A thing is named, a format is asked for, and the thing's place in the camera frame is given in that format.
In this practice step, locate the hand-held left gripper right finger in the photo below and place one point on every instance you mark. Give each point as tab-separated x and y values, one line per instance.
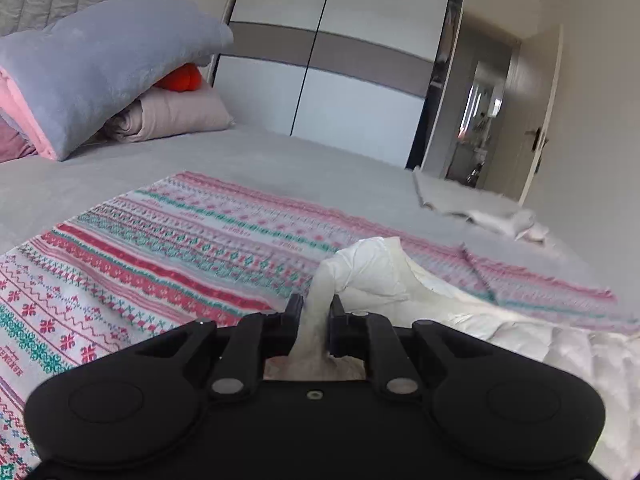
336	326

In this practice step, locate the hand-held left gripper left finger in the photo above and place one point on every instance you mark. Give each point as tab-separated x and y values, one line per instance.
295	311

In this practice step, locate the white garment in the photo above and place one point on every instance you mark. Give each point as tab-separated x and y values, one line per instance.
380	275

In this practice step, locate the grey bed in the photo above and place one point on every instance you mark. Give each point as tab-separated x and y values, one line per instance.
300	160

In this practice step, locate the red green patterned blanket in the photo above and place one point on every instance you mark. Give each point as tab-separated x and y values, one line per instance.
150	250

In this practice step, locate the beige folded cloth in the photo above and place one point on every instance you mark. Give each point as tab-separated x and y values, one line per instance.
450	190

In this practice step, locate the small white cloth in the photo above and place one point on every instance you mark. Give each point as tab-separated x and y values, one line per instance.
515	225

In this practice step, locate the beige pillow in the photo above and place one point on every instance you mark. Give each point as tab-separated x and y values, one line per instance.
175	110

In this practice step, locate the orange plush toy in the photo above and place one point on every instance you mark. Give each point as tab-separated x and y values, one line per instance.
180	79

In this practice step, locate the white grey wardrobe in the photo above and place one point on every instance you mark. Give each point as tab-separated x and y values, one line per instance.
360	60

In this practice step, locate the white door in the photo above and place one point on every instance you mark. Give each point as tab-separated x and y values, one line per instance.
535	100

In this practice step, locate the grey pink folded blanket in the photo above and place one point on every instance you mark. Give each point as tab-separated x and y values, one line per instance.
100	60

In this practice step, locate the mauve pillow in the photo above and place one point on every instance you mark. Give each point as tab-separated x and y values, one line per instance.
12	145

